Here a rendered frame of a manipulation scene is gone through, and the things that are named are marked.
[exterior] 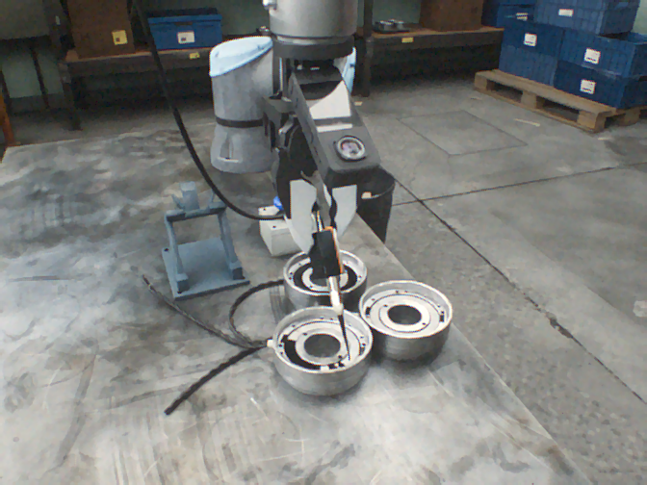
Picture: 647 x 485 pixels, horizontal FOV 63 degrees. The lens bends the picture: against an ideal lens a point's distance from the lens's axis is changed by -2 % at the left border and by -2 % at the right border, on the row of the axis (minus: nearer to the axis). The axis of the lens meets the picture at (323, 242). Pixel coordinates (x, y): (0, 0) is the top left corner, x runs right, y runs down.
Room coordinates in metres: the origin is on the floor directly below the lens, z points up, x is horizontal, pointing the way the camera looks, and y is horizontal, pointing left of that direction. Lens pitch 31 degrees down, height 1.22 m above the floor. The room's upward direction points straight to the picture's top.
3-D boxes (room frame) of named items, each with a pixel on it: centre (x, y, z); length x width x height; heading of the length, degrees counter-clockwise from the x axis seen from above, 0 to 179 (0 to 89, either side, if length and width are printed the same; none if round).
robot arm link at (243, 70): (1.02, 0.15, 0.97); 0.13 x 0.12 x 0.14; 91
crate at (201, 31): (4.03, 1.00, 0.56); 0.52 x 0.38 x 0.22; 107
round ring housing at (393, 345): (0.48, -0.09, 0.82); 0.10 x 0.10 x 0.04
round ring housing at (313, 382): (0.43, 0.00, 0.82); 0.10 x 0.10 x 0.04
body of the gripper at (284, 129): (0.50, 0.01, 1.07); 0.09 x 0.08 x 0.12; 23
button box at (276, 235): (0.70, 0.05, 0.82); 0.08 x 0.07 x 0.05; 20
